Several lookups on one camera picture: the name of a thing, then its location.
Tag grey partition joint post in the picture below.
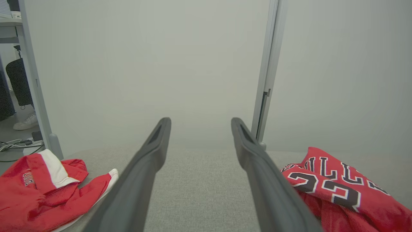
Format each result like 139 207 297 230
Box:
250 0 288 151

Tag red basketball jersey top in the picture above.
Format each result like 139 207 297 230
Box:
281 147 412 232

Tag red basketball shorts white trim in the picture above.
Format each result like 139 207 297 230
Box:
0 149 119 232

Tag grey desk frame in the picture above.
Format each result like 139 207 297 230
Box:
0 18 24 44

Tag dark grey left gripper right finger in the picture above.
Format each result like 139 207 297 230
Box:
231 117 324 232

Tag grey partition end post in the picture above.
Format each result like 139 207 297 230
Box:
18 0 64 160

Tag white sneaker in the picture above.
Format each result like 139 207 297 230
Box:
13 111 40 131

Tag floor cable bundle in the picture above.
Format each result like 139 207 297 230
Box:
0 138 45 162

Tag black cabinet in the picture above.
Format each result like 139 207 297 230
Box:
0 55 15 121

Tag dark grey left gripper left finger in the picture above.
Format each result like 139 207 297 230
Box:
82 117 172 232

